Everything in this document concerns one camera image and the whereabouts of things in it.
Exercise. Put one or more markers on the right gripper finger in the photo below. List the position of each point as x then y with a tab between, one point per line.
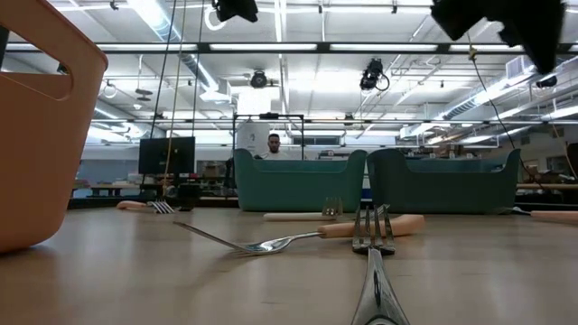
524	38
552	43

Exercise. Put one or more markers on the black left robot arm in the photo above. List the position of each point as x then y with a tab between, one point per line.
3	45

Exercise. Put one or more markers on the white cylindrical column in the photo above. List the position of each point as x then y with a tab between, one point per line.
250	135

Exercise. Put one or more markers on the person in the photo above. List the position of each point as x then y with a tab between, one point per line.
273	143

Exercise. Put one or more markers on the wooden background bench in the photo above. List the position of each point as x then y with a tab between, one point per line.
551	186

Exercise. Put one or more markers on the black computer monitor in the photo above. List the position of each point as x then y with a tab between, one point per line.
167	155

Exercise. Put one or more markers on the dark blue-grey plastic bin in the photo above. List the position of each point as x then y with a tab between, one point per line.
442	192

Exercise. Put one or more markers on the light teal plastic bin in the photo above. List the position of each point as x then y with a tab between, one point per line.
295	189

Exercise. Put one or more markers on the wooden background table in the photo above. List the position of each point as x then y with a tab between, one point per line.
113	186

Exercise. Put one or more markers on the orange plastic bin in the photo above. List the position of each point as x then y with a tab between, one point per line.
40	158

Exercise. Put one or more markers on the black overhead frame bar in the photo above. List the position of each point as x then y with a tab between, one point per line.
203	48

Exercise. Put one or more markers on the silver ceiling duct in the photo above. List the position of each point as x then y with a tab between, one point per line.
194	63

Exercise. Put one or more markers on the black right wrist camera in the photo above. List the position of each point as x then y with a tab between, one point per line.
456	18

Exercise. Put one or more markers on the round black overhead camera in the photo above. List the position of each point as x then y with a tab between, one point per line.
258	80

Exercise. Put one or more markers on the black metal stand frame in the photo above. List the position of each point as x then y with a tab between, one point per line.
269	116

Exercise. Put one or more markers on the black hanging camera device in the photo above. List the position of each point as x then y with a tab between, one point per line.
371	72

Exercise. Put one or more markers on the black metal table frame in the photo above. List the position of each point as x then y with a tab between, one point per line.
99	203

